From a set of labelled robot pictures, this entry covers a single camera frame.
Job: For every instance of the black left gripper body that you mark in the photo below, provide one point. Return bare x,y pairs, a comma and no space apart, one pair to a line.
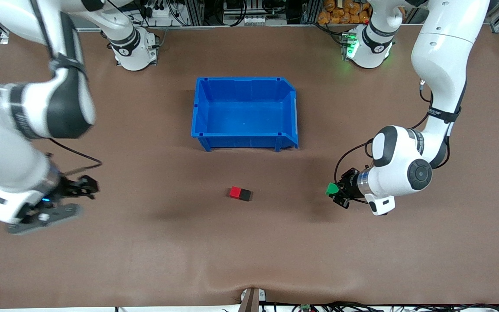
349,185

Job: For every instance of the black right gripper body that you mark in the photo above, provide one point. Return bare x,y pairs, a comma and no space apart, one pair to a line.
70,189

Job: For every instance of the small green cube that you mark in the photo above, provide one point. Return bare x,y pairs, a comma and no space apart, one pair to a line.
332,189

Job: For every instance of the small black cube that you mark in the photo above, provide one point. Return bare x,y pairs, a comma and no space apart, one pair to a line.
245,195

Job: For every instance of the small red cube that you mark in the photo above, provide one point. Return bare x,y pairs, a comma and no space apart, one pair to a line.
235,192

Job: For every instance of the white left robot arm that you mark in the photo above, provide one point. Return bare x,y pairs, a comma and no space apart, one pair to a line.
440,56

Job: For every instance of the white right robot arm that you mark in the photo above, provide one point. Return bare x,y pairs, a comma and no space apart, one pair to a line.
7,151

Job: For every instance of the blue plastic storage bin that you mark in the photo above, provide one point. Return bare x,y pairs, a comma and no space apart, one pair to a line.
245,117

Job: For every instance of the metal table edge clamp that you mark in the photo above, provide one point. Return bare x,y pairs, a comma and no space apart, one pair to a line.
251,299

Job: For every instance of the orange snack bags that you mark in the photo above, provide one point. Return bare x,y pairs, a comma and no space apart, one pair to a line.
342,13

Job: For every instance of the grey socket strip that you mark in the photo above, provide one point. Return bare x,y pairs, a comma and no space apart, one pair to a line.
254,20

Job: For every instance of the white power strip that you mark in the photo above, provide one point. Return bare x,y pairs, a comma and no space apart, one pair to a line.
156,11

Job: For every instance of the aluminium frame post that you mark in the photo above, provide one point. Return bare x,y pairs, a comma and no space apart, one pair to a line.
195,13

